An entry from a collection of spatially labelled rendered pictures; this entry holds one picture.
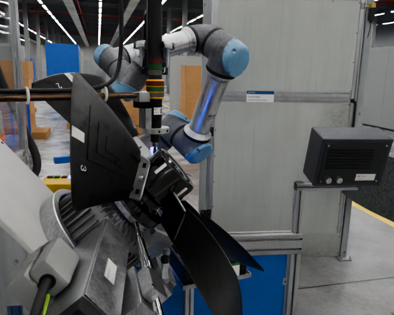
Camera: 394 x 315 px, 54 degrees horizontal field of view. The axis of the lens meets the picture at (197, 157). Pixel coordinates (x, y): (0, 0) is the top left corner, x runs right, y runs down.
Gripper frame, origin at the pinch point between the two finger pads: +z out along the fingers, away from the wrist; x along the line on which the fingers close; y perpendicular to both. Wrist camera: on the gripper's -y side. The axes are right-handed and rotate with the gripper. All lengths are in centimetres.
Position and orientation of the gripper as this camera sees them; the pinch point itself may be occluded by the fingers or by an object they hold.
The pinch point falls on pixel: (154, 42)
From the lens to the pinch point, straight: 93.0
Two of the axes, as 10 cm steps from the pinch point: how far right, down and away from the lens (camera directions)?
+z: 1.2, 2.1, -9.7
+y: -0.3, 9.8, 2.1
